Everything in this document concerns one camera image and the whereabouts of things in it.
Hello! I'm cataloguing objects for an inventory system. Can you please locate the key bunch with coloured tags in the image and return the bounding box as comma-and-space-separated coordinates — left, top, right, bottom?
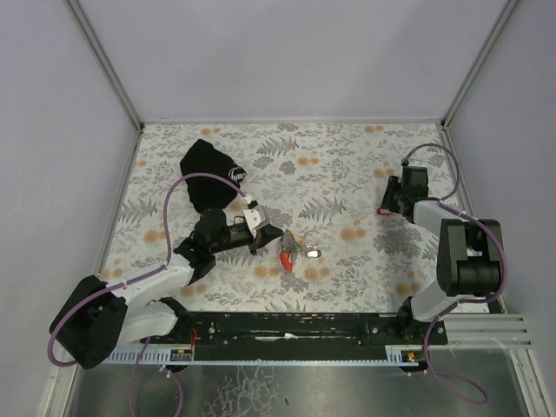
279, 229, 321, 273

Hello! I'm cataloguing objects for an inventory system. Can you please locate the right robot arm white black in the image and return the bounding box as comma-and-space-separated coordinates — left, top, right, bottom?
377, 166, 507, 323

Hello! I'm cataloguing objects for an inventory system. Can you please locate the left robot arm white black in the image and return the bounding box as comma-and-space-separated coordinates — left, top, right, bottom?
47, 207, 284, 369

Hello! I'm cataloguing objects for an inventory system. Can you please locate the floral table mat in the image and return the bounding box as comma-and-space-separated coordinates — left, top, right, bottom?
102, 123, 459, 313

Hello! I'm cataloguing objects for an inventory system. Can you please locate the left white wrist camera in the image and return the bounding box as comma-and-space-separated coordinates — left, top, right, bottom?
243, 200, 270, 233

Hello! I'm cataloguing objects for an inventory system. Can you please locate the black drawstring bag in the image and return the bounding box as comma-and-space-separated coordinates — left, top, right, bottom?
180, 139, 247, 213

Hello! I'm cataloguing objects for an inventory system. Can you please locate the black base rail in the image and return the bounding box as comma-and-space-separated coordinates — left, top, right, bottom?
165, 312, 447, 362

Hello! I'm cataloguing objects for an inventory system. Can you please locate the grey slotted cable duct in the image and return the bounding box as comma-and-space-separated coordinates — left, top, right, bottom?
103, 346, 194, 366

